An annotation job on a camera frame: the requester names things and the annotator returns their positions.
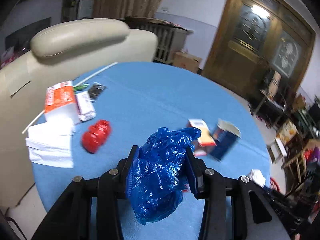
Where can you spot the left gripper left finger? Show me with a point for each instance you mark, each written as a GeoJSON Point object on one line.
{"type": "Point", "coordinates": [126, 174]}

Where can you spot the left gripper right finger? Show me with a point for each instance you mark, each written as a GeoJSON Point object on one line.
{"type": "Point", "coordinates": [194, 169]}

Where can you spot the blue plastic bag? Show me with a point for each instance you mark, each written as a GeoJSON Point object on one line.
{"type": "Point", "coordinates": [159, 180]}

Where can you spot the orange white open carton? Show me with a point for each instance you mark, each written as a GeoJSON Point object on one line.
{"type": "Point", "coordinates": [205, 143]}

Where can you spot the dark blue torn carton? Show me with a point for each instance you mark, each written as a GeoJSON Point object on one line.
{"type": "Point", "coordinates": [225, 136]}

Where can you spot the crumpled white paper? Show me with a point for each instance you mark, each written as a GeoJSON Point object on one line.
{"type": "Point", "coordinates": [257, 177]}

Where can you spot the small red plastic bag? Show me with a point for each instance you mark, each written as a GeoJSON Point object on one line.
{"type": "Point", "coordinates": [96, 135]}

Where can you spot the red plastic mesh basket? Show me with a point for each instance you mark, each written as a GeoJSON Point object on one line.
{"type": "Point", "coordinates": [274, 185]}

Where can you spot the white paper sheets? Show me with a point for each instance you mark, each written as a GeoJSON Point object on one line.
{"type": "Point", "coordinates": [50, 144]}

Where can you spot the small white label packet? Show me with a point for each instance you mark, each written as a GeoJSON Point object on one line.
{"type": "Point", "coordinates": [85, 106]}

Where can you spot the blue round tablecloth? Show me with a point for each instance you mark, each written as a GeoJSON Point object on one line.
{"type": "Point", "coordinates": [140, 98]}

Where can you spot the metal chair with clothes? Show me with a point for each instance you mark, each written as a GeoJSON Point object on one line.
{"type": "Point", "coordinates": [273, 104]}

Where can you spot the yellow printed carton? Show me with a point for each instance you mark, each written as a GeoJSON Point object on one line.
{"type": "Point", "coordinates": [287, 131]}

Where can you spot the dark foil packet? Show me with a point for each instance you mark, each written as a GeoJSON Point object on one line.
{"type": "Point", "coordinates": [95, 90]}

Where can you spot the orange white tissue box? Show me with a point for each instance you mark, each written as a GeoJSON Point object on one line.
{"type": "Point", "coordinates": [60, 103]}

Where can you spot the green small packet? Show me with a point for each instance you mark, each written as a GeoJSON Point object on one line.
{"type": "Point", "coordinates": [80, 87]}

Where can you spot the brown cardboard box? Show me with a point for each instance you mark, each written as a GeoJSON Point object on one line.
{"type": "Point", "coordinates": [186, 61]}

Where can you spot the wooden slatted cabinet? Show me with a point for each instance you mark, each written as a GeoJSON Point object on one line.
{"type": "Point", "coordinates": [171, 37]}

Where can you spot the beige leather sofa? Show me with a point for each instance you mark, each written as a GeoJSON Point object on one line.
{"type": "Point", "coordinates": [59, 53]}

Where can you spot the wooden double door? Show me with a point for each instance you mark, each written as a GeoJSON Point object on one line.
{"type": "Point", "coordinates": [255, 36]}

